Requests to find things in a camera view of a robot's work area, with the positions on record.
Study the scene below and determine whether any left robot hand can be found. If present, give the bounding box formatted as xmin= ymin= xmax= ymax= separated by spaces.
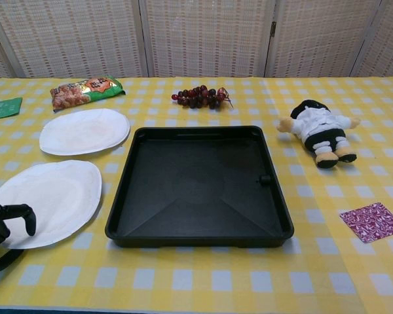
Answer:
xmin=0 ymin=200 xmax=37 ymax=277

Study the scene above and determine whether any white paper plate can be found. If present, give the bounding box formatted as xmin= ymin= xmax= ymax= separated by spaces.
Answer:
xmin=39 ymin=108 xmax=131 ymax=156
xmin=0 ymin=159 xmax=103 ymax=250

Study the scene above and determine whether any black square plastic tray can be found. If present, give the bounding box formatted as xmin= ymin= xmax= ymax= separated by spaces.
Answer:
xmin=103 ymin=125 xmax=295 ymax=249

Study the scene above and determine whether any small plush doll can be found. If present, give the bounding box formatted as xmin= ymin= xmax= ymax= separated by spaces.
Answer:
xmin=276 ymin=99 xmax=362 ymax=169

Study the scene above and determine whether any green square packet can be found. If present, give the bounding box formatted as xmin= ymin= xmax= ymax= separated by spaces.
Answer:
xmin=0 ymin=97 xmax=23 ymax=122

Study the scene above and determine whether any orange green snack bag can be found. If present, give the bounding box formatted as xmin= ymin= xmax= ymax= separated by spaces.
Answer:
xmin=49 ymin=75 xmax=126 ymax=113

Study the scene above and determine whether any yellow white checked tablecloth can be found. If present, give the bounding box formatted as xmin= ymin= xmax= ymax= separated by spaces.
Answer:
xmin=0 ymin=77 xmax=393 ymax=314

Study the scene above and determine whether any dark red grape bunch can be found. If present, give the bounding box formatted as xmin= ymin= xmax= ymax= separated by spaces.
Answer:
xmin=171 ymin=84 xmax=233 ymax=111

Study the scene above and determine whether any woven folding screen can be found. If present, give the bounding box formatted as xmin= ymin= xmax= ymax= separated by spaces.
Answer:
xmin=0 ymin=0 xmax=393 ymax=79

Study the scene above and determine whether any purple patterned square packet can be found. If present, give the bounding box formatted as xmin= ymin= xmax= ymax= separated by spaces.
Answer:
xmin=339 ymin=201 xmax=393 ymax=244

